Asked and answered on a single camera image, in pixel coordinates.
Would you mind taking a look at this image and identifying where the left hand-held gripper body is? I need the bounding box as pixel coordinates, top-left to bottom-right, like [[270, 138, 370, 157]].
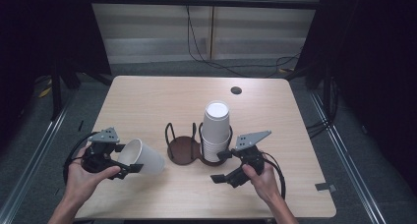
[[80, 127, 133, 181]]

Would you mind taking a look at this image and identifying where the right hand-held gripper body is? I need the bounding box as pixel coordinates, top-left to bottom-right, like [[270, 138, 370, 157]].
[[225, 130, 272, 190]]

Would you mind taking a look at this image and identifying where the white disposable paper cup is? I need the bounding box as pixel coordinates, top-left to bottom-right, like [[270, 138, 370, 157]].
[[116, 138, 167, 177]]

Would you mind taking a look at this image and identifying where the stack of white cups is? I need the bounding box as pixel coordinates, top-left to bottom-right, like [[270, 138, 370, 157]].
[[200, 99, 232, 163]]

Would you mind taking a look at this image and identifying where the brown wooden wire cup holder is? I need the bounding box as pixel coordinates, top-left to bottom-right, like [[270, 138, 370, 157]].
[[164, 121, 235, 168]]

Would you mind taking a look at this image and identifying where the person's left hand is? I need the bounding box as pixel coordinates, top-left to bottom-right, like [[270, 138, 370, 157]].
[[63, 144, 122, 206]]

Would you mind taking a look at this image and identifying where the person's right hand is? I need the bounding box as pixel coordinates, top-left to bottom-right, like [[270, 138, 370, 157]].
[[241, 162, 283, 206]]

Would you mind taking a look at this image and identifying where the black metal stand leg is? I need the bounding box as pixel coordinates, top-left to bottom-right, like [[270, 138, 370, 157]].
[[49, 61, 64, 122]]

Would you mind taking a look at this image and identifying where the grey tape piece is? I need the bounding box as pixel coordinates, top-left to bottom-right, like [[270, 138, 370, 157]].
[[314, 182, 337, 193]]

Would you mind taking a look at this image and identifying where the dark curtain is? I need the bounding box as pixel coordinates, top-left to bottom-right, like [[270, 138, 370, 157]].
[[288, 0, 417, 193], [0, 0, 113, 153]]

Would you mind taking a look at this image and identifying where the black horizontal bar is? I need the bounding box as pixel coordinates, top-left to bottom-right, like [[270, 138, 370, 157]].
[[88, 0, 325, 11]]

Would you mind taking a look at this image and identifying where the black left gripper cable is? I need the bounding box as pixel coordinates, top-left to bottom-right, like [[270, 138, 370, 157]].
[[62, 131, 100, 186]]

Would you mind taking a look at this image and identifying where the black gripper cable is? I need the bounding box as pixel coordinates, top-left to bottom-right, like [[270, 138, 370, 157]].
[[261, 150, 287, 200], [62, 131, 100, 186]]

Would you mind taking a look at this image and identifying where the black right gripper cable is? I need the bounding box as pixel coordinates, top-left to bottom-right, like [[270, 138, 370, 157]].
[[261, 150, 287, 200]]

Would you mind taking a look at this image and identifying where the metal floor rail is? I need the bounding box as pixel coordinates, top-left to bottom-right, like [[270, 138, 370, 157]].
[[0, 91, 80, 224], [307, 87, 389, 224]]

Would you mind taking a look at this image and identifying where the black floor cable bundle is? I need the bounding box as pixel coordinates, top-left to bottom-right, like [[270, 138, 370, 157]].
[[304, 65, 338, 140]]

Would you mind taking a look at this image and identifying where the black hanging wall cable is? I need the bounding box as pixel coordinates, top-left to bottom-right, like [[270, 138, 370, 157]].
[[185, 4, 303, 80]]

